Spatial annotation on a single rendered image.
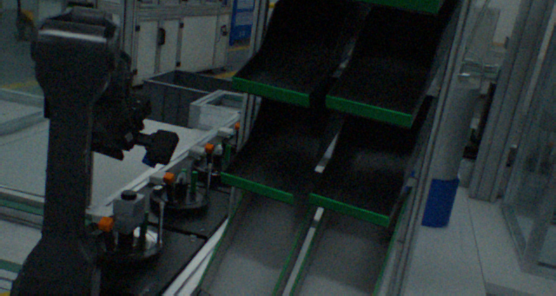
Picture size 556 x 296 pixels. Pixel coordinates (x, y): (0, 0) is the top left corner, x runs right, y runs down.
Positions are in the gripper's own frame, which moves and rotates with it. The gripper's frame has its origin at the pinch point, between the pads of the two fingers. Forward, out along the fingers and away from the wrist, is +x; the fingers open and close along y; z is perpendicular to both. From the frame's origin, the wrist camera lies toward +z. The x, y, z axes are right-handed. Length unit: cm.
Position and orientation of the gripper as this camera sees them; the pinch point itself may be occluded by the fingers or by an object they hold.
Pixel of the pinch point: (133, 153)
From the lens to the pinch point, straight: 106.5
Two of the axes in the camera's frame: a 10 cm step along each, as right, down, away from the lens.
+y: -9.6, -2.0, 2.0
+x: 0.6, 5.3, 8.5
